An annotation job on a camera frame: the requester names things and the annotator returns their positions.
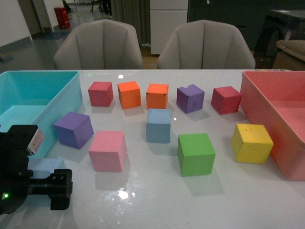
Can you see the pink plastic bin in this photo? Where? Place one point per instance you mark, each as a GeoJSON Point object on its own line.
{"type": "Point", "coordinates": [276, 99]}

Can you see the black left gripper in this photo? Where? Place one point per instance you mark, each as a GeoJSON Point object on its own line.
{"type": "Point", "coordinates": [15, 178]}

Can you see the left red foam cube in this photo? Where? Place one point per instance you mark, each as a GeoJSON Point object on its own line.
{"type": "Point", "coordinates": [101, 94]}

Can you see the right red foam cube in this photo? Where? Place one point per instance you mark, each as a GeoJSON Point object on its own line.
{"type": "Point", "coordinates": [226, 100]}

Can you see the right purple foam cube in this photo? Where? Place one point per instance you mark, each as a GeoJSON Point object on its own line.
{"type": "Point", "coordinates": [190, 99]}

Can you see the green foam cube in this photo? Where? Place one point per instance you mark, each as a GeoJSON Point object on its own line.
{"type": "Point", "coordinates": [196, 154]}

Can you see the purple foam cube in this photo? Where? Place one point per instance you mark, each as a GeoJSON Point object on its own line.
{"type": "Point", "coordinates": [74, 129]}
{"type": "Point", "coordinates": [190, 99]}

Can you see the left orange foam cube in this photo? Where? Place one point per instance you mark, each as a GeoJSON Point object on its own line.
{"type": "Point", "coordinates": [129, 94]}

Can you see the orange foam cube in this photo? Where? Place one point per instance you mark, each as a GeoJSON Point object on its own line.
{"type": "Point", "coordinates": [129, 94]}
{"type": "Point", "coordinates": [157, 96]}

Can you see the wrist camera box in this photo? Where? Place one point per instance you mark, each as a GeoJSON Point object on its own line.
{"type": "Point", "coordinates": [35, 142]}

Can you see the red foam cube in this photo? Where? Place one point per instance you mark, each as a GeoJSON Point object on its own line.
{"type": "Point", "coordinates": [226, 100]}
{"type": "Point", "coordinates": [101, 94]}

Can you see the pink foam cube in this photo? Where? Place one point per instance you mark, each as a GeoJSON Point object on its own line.
{"type": "Point", "coordinates": [108, 151]}

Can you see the left purple foam cube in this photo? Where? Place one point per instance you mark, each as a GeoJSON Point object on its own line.
{"type": "Point", "coordinates": [74, 129]}

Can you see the right orange foam cube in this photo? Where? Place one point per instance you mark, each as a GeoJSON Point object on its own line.
{"type": "Point", "coordinates": [157, 96]}

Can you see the light blue foam cube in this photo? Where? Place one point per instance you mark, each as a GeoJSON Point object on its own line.
{"type": "Point", "coordinates": [43, 167]}
{"type": "Point", "coordinates": [158, 125]}

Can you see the yellow foam cube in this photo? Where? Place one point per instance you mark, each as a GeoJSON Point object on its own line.
{"type": "Point", "coordinates": [251, 143]}

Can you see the teal plastic bin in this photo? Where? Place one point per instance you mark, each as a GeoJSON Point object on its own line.
{"type": "Point", "coordinates": [38, 98]}

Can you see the right beige chair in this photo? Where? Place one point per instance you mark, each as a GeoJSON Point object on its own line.
{"type": "Point", "coordinates": [206, 44]}

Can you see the white cabinet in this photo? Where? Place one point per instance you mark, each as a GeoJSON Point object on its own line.
{"type": "Point", "coordinates": [165, 16]}

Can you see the beige chair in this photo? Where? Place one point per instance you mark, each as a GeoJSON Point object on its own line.
{"type": "Point", "coordinates": [206, 44]}
{"type": "Point", "coordinates": [100, 45]}

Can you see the left beige chair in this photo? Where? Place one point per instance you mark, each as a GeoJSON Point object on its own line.
{"type": "Point", "coordinates": [100, 45]}

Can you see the beige cushion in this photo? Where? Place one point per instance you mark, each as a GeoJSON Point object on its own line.
{"type": "Point", "coordinates": [295, 48]}

